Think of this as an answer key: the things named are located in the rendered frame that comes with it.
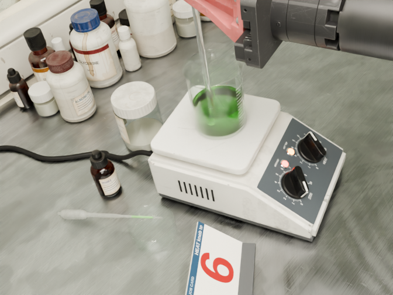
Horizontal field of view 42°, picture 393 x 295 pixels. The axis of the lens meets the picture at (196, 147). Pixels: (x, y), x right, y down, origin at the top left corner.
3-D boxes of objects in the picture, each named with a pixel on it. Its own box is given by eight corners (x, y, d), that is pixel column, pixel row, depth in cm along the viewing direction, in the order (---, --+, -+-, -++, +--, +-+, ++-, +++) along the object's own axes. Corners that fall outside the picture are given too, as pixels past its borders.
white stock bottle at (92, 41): (94, 64, 87) (73, 3, 79) (128, 66, 85) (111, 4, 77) (79, 88, 83) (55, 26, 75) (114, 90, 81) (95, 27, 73)
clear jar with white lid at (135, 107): (162, 120, 74) (151, 76, 69) (169, 148, 70) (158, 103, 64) (122, 130, 74) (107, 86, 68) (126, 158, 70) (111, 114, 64)
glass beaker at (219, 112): (204, 104, 62) (195, 45, 56) (255, 111, 60) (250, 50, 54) (183, 144, 58) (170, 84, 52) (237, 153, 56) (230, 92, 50)
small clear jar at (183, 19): (207, 28, 90) (204, 1, 87) (192, 41, 88) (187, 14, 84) (188, 22, 93) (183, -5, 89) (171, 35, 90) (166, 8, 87)
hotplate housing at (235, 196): (345, 164, 64) (350, 115, 58) (313, 247, 56) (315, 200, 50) (188, 127, 72) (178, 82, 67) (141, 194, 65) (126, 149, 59)
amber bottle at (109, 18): (99, 58, 88) (83, 8, 81) (101, 46, 91) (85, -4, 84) (121, 55, 88) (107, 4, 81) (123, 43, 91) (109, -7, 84)
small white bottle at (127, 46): (141, 71, 84) (130, 31, 79) (124, 72, 84) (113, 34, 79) (141, 60, 86) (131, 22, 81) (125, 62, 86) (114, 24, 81)
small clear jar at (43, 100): (51, 99, 82) (41, 77, 79) (66, 106, 80) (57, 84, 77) (32, 113, 80) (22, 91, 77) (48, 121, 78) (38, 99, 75)
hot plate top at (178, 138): (283, 106, 61) (283, 100, 60) (244, 178, 54) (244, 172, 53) (193, 88, 66) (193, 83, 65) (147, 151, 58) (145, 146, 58)
